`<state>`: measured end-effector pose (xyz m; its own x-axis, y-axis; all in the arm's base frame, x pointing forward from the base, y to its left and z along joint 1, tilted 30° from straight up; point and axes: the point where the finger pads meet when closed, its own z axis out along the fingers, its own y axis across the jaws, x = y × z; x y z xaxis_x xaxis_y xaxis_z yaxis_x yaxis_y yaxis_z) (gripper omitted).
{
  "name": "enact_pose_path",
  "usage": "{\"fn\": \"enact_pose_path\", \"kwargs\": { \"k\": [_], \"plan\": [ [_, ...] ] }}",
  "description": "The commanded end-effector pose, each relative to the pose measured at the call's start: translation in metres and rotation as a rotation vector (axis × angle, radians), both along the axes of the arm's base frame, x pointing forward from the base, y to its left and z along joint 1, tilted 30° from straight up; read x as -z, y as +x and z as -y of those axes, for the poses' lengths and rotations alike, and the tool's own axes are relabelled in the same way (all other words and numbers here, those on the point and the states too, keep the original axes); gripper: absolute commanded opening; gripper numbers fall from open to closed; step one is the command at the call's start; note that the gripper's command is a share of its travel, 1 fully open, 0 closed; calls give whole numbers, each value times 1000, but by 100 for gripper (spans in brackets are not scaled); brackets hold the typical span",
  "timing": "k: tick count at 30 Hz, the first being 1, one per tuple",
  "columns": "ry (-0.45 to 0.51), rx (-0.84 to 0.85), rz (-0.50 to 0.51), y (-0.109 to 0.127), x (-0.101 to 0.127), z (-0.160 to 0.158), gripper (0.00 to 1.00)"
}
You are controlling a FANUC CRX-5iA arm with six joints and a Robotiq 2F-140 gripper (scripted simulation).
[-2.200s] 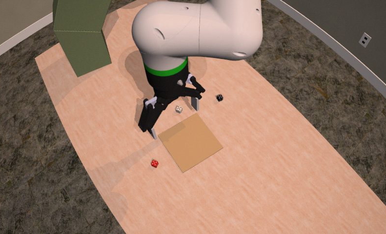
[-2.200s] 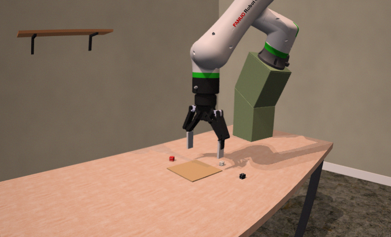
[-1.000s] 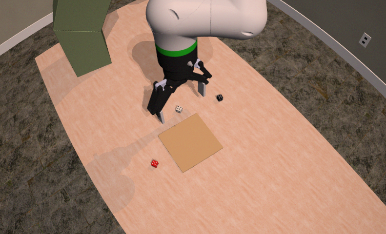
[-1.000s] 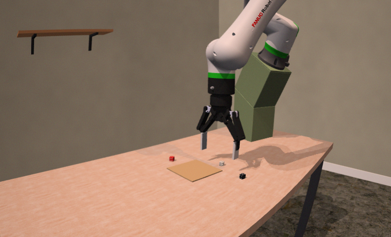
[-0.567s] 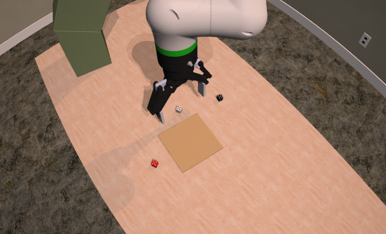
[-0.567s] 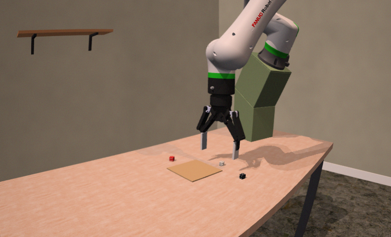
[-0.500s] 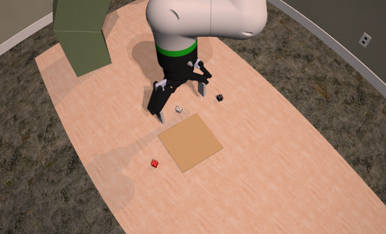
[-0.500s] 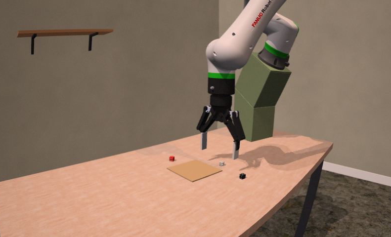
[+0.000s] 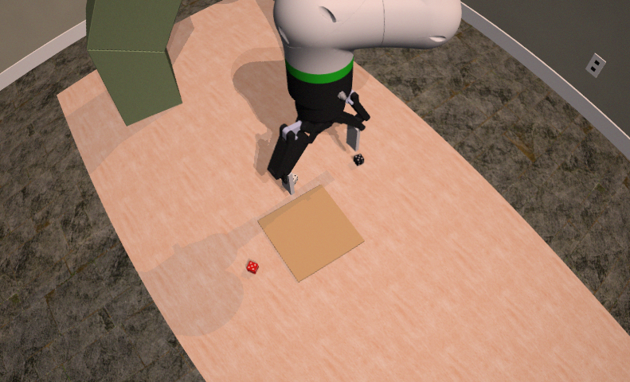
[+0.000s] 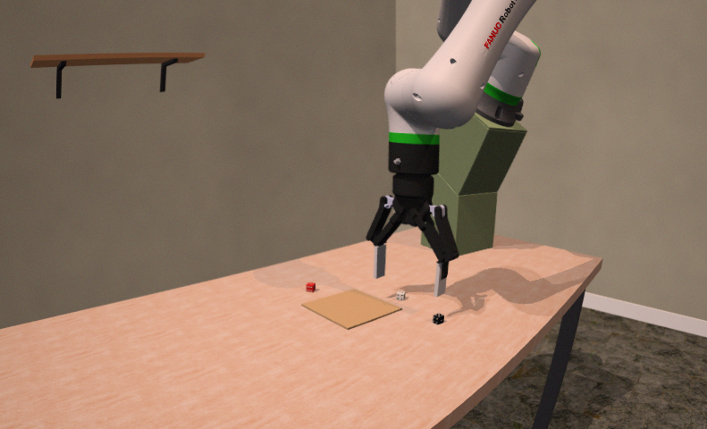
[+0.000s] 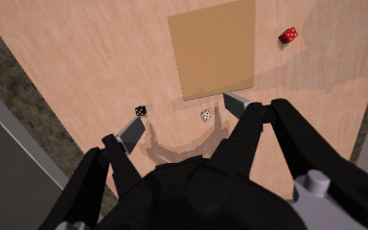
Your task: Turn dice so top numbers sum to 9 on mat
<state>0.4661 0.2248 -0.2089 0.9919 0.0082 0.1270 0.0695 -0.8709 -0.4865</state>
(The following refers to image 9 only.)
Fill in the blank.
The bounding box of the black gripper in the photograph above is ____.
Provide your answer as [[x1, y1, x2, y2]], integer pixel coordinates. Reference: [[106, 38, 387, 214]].
[[267, 89, 370, 195]]

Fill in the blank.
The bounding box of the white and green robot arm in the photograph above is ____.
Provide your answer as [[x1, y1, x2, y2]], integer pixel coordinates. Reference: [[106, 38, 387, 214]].
[[273, 0, 462, 109]]

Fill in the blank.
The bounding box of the tan square mat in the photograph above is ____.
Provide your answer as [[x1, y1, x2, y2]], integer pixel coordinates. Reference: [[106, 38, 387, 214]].
[[257, 185, 365, 283]]

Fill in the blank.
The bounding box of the red die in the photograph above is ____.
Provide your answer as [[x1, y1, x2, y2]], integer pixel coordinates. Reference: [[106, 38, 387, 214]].
[[247, 261, 259, 274]]

